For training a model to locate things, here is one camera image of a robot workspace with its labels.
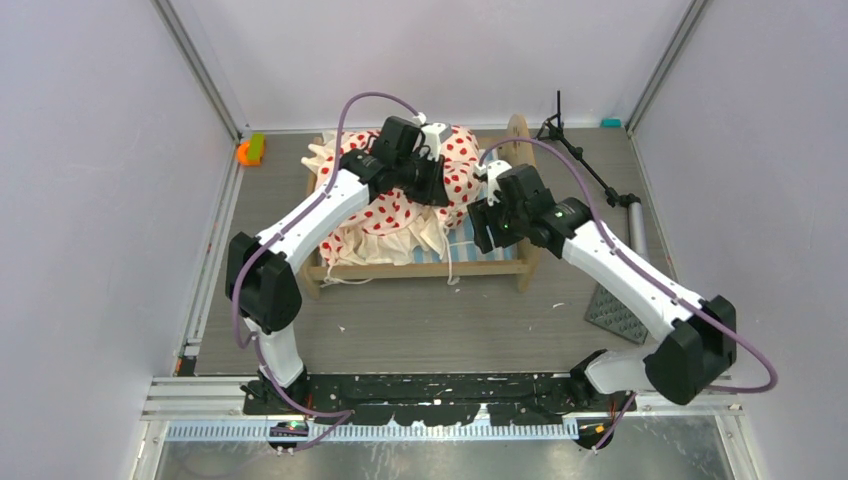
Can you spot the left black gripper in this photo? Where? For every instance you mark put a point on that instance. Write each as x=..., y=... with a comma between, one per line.
x=434, y=194

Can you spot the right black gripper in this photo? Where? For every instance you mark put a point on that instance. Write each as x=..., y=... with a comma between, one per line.
x=482, y=213

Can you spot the wooden pet bed frame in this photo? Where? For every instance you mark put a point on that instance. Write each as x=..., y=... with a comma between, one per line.
x=312, y=272

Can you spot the strawberry print ruffled blanket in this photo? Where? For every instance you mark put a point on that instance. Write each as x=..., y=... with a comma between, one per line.
x=385, y=231

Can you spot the blue striped mattress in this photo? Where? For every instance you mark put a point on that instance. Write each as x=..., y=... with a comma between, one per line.
x=461, y=249

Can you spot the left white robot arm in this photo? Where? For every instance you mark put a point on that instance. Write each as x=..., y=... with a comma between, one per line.
x=261, y=269

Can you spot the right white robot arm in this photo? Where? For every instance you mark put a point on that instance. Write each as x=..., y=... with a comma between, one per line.
x=693, y=346

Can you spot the black tripod stand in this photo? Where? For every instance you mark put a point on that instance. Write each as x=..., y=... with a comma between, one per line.
x=613, y=192

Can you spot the black perforated pad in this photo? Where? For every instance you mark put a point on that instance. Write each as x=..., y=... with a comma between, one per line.
x=607, y=312

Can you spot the teal small block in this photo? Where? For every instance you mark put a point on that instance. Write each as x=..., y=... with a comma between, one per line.
x=610, y=122

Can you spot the orange green toy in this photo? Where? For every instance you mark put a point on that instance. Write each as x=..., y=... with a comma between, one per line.
x=250, y=153

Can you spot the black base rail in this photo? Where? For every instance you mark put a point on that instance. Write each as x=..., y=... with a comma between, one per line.
x=406, y=408

